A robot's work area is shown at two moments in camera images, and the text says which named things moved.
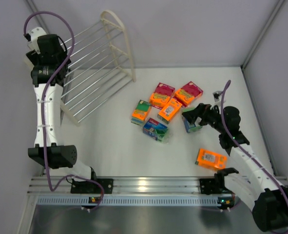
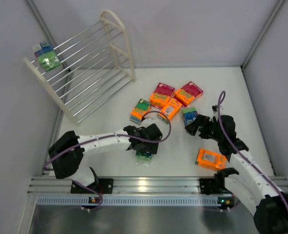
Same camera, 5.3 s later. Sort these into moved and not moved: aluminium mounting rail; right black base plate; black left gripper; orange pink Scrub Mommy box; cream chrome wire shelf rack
Moved: black left gripper
Not moved: right black base plate; aluminium mounting rail; cream chrome wire shelf rack; orange pink Scrub Mommy box
